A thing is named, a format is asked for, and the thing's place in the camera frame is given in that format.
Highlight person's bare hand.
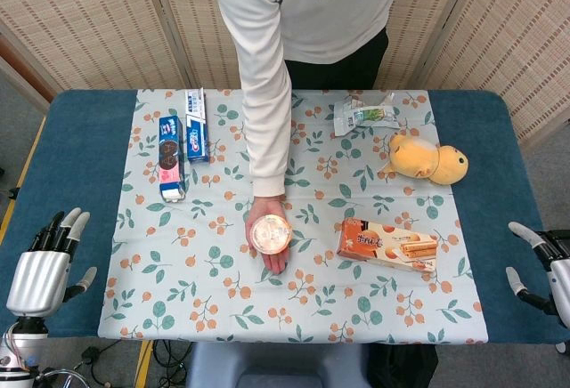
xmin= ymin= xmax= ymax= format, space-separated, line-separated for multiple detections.
xmin=244 ymin=194 xmax=293 ymax=276

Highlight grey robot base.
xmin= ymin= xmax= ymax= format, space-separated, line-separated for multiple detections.
xmin=185 ymin=342 xmax=371 ymax=388

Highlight orange egg roll box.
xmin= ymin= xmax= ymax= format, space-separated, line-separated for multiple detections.
xmin=336 ymin=217 xmax=439 ymax=275

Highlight round clear-lidded cup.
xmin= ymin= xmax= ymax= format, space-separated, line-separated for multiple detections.
xmin=249 ymin=214 xmax=293 ymax=255

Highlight black floor cables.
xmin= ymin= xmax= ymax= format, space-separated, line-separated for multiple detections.
xmin=39 ymin=339 xmax=197 ymax=388

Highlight person in white sweatshirt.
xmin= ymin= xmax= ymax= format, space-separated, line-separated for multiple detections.
xmin=211 ymin=0 xmax=407 ymax=91

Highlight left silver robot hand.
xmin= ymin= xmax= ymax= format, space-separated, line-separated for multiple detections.
xmin=5 ymin=207 xmax=98 ymax=319

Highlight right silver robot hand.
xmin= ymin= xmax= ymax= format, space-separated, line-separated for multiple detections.
xmin=505 ymin=222 xmax=570 ymax=317

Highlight blue table cover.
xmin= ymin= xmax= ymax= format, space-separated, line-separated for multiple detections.
xmin=0 ymin=88 xmax=566 ymax=347

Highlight woven folding screen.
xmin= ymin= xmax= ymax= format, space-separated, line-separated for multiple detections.
xmin=0 ymin=0 xmax=570 ymax=149

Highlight blue cookie box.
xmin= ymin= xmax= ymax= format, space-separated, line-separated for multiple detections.
xmin=158 ymin=114 xmax=187 ymax=204

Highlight yellow plush duck toy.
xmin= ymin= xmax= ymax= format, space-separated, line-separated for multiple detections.
xmin=377 ymin=132 xmax=469 ymax=186

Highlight blue white toothpaste box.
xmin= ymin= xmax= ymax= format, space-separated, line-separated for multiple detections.
xmin=184 ymin=87 xmax=211 ymax=166

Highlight crumpled white green snack pouch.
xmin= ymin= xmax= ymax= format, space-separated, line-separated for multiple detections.
xmin=333 ymin=91 xmax=410 ymax=137

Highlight person's white sleeved forearm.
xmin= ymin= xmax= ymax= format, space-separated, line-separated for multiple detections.
xmin=212 ymin=0 xmax=294 ymax=198

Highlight floral print tablecloth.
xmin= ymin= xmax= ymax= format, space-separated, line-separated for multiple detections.
xmin=96 ymin=88 xmax=489 ymax=345

